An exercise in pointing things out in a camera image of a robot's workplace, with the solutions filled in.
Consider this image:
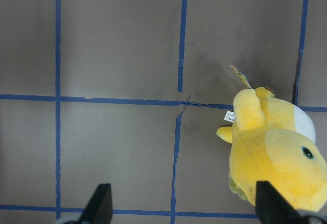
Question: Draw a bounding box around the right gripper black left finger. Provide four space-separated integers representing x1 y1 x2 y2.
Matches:
79 183 112 223

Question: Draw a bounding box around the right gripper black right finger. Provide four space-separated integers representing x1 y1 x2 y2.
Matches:
255 181 309 224

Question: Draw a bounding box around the yellow plush toy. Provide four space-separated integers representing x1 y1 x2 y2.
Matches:
217 73 326 212

